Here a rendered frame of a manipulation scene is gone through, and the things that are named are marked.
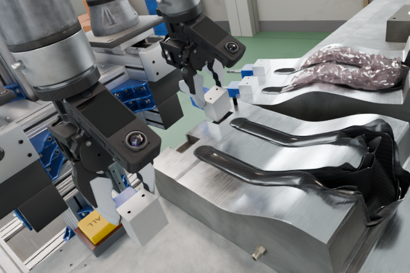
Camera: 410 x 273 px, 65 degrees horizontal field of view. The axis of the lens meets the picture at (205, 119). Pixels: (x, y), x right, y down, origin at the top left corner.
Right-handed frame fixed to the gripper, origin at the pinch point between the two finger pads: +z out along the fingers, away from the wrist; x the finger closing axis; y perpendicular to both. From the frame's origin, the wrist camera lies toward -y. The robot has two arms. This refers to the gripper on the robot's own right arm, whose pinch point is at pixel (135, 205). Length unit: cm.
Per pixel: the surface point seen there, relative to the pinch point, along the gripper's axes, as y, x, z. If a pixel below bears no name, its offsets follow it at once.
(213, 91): 12.0, -29.2, -0.2
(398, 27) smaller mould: -2, -96, 10
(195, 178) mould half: 2.6, -12.4, 6.3
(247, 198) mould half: -8.6, -13.1, 5.7
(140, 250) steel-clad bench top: 6.7, 0.5, 15.0
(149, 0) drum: 292, -210, 34
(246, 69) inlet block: 24, -54, 8
